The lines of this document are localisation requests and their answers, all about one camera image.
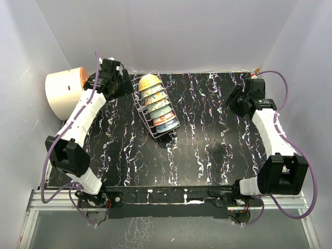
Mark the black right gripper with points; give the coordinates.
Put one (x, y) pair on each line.
(232, 96)

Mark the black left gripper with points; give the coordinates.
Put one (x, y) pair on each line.
(126, 88)

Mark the yellow sun pattern bowl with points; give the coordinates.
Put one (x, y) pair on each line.
(148, 81)

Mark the white wire dish rack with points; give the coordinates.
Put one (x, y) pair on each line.
(142, 108)

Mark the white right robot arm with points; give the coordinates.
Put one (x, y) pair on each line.
(284, 171)

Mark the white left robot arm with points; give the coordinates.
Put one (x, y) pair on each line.
(65, 151)

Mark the orange leaf pattern bowl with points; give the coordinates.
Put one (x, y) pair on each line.
(152, 90)

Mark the red flower striped bowl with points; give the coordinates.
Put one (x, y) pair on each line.
(163, 119)

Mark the blue rose pattern bowl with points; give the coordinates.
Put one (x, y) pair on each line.
(167, 126)

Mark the white cylinder with orange lid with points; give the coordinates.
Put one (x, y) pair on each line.
(63, 90)

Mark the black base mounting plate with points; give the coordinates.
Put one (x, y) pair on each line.
(170, 201)

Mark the aluminium frame rail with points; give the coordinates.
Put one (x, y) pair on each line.
(62, 202)

